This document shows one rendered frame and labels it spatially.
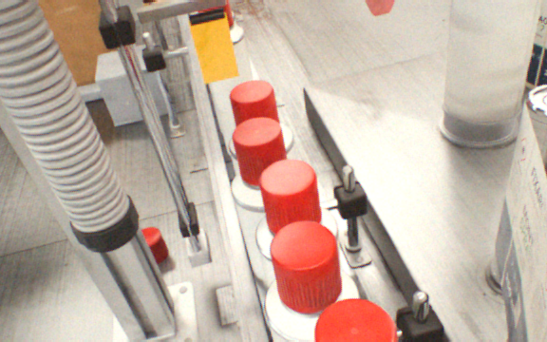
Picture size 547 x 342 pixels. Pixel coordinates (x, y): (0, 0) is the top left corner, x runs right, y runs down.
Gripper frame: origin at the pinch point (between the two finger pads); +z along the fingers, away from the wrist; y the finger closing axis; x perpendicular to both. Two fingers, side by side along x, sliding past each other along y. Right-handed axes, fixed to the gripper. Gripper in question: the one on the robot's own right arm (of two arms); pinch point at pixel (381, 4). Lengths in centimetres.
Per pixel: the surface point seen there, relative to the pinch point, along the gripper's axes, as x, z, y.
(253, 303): 16.8, 13.4, -14.9
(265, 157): 13.4, 2.1, -13.1
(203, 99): 16.3, 13.0, 16.4
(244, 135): 14.2, 1.1, -11.6
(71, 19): 34, 11, 52
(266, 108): 12.0, 2.0, -7.8
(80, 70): 37, 20, 52
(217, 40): 13.8, -0.6, 0.0
